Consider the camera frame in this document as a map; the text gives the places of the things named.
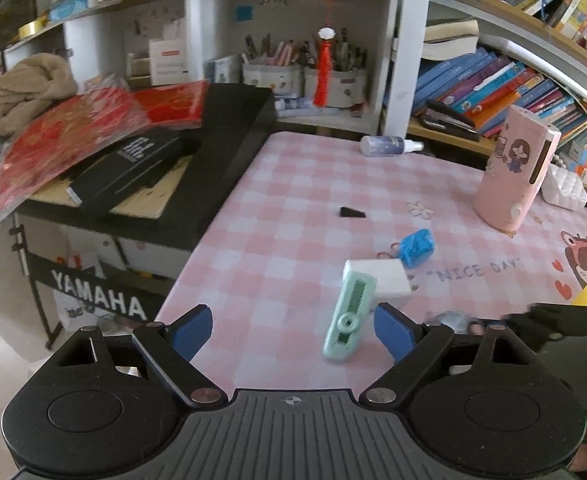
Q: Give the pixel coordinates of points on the small black wedge piece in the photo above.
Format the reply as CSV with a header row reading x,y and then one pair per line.
x,y
347,212

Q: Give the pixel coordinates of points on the pink cartoon humidifier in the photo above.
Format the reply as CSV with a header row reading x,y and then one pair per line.
x,y
516,169

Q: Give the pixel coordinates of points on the long black box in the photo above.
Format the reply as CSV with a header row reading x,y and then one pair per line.
x,y
120,173

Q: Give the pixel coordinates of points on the black keyboard stand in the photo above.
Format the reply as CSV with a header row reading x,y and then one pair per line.
x,y
94,294

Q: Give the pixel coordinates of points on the pink checkered tablecloth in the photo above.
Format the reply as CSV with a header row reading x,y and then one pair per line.
x,y
270,264

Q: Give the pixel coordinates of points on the white charger plug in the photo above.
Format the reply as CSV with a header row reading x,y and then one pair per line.
x,y
392,281

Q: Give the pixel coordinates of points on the mint green stapler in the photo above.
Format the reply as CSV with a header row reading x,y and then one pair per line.
x,y
350,314

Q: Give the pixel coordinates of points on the small spray bottle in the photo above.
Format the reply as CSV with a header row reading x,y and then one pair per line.
x,y
382,146

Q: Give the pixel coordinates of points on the white quilted pearl handbag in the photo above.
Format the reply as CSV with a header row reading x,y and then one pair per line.
x,y
563,188

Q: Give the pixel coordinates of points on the red tassel ornament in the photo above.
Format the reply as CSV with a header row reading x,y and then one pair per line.
x,y
326,35

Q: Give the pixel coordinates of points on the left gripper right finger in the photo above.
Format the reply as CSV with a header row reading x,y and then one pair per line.
x,y
416,350

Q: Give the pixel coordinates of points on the white bookshelf unit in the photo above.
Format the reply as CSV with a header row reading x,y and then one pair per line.
x,y
96,41

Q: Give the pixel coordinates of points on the blue wrapper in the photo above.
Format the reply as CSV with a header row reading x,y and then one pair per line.
x,y
416,248

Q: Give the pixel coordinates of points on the white pen holder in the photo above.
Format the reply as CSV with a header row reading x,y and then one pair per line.
x,y
345,89

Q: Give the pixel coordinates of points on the beige folded towel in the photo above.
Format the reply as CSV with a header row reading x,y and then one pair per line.
x,y
31,87

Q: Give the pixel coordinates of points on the black Yamaha keyboard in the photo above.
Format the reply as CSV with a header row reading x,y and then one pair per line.
x,y
237,121

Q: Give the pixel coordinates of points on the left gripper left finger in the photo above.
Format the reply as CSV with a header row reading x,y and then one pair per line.
x,y
168,349

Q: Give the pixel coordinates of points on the red plastic packet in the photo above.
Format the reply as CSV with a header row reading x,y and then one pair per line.
x,y
82,126

